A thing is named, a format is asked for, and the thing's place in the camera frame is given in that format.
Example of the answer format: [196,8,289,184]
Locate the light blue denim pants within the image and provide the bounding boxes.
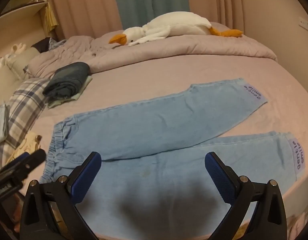
[40,79,305,239]

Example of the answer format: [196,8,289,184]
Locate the cream printed folded garment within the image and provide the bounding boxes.
[7,131,42,164]

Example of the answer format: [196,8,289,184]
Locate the small folded light denim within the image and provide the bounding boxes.
[0,102,10,143]

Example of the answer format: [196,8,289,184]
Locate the blue plaid pillow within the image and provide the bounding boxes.
[0,78,50,168]

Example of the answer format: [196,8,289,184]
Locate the folded light green cloth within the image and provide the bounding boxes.
[46,75,93,110]

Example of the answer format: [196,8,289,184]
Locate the folded dark denim jeans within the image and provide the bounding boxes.
[43,62,90,99]

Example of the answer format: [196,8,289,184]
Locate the small white plush toy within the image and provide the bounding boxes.
[0,43,27,70]

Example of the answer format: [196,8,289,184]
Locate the pink quilted comforter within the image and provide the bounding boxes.
[24,34,277,78]

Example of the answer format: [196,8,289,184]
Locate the beige headboard shelf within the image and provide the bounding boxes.
[0,0,57,58]

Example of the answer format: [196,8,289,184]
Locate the pink curtain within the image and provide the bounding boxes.
[48,0,244,38]

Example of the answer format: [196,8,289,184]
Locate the white goose plush toy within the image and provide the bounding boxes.
[108,11,243,46]

